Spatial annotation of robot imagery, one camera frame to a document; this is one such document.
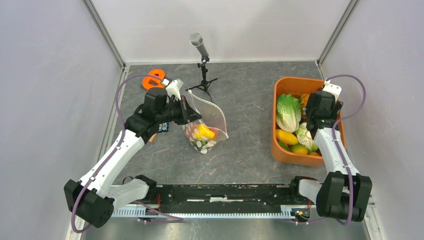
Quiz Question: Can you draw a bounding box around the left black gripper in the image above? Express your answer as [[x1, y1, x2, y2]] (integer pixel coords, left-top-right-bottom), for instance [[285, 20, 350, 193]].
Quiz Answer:
[[156, 95, 202, 126]]

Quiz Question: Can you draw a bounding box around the yellow lemon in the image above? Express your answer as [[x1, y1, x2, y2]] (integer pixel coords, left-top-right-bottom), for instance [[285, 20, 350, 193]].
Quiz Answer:
[[194, 124, 216, 141]]

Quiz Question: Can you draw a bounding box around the clear dotted zip top bag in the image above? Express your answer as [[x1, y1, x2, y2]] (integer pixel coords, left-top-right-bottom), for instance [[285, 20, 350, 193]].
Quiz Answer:
[[182, 90, 229, 154]]

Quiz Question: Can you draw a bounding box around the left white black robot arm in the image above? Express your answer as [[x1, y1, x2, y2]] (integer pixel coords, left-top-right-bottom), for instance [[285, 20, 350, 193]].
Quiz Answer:
[[64, 87, 202, 228]]

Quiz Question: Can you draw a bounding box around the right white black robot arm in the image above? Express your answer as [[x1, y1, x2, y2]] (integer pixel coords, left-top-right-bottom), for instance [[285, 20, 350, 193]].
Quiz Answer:
[[288, 90, 373, 224]]

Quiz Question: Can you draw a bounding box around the orange plastic food bin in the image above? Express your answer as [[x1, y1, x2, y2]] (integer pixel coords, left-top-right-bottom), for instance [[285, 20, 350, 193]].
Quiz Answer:
[[270, 76, 347, 168]]

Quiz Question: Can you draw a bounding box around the small yellow pineapple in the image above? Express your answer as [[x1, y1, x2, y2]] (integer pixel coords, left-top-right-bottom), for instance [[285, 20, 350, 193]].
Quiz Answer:
[[299, 93, 310, 109]]

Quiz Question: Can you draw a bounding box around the green lettuce leaf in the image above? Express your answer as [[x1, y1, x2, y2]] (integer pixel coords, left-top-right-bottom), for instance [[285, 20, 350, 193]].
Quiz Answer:
[[275, 94, 302, 133]]

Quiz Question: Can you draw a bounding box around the pale green cabbage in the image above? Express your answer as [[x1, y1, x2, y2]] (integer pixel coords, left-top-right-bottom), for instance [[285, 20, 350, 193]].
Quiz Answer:
[[294, 122, 319, 153]]

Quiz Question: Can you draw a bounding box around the small wooden block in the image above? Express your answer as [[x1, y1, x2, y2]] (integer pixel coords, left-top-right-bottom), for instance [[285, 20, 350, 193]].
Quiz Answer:
[[148, 133, 158, 144]]

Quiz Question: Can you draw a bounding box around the yellow mango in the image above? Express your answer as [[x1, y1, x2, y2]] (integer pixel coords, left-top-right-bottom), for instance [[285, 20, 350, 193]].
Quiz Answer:
[[275, 129, 299, 146]]

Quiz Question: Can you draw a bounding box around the green cucumber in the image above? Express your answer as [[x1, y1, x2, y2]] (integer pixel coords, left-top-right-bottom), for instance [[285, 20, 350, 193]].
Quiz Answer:
[[277, 140, 291, 152]]

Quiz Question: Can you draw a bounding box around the silver microphone on tripod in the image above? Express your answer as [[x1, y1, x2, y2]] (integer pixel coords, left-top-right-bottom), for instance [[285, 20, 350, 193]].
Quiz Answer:
[[186, 32, 218, 103]]

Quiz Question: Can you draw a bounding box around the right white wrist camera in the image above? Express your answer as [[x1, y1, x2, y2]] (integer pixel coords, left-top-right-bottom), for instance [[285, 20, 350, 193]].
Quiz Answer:
[[322, 79, 342, 101]]

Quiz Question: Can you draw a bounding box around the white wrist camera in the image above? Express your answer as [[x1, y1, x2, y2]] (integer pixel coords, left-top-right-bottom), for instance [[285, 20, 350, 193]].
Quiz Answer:
[[162, 78, 184, 101], [322, 79, 342, 101]]

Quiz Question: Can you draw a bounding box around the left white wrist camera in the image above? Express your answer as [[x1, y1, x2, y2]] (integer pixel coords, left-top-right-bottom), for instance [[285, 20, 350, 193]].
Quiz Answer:
[[162, 78, 184, 101]]

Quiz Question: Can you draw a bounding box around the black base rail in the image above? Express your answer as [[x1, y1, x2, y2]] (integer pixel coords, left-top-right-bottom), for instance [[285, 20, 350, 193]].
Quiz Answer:
[[135, 174, 314, 215]]

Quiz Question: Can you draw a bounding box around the white cable duct strip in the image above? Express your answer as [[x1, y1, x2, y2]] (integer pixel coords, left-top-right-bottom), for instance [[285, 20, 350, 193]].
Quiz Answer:
[[111, 204, 311, 220]]

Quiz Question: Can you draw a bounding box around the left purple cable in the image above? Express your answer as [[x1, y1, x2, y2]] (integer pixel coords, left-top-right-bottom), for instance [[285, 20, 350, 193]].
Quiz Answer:
[[70, 74, 170, 234]]

